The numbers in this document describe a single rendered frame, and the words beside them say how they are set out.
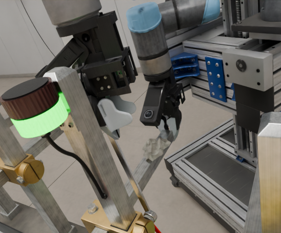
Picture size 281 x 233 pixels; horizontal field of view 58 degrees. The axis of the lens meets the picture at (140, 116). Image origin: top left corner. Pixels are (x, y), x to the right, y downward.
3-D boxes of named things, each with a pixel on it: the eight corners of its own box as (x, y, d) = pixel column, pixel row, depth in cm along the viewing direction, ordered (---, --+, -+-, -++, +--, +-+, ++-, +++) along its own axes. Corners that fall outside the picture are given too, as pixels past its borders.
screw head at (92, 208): (92, 204, 51) (90, 200, 51) (100, 206, 50) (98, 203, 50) (86, 212, 50) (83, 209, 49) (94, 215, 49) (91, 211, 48)
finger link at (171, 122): (188, 131, 74) (182, 105, 69) (181, 144, 70) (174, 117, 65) (178, 131, 75) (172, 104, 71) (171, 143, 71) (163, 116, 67)
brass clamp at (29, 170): (15, 162, 64) (4, 146, 61) (50, 170, 57) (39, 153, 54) (-6, 180, 59) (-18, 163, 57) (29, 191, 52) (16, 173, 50)
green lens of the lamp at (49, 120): (46, 109, 34) (39, 95, 33) (77, 110, 31) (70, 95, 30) (9, 135, 30) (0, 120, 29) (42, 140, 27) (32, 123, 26)
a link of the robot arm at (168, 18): (175, 26, 72) (180, 35, 63) (137, 36, 74) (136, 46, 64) (169, -4, 68) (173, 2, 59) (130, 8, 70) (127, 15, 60)
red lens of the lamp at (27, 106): (38, 93, 33) (29, 77, 32) (69, 92, 30) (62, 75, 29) (-2, 118, 29) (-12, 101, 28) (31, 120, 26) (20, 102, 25)
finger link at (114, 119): (139, 144, 43) (122, 97, 39) (107, 149, 45) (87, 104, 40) (141, 134, 46) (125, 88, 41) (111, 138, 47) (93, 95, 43)
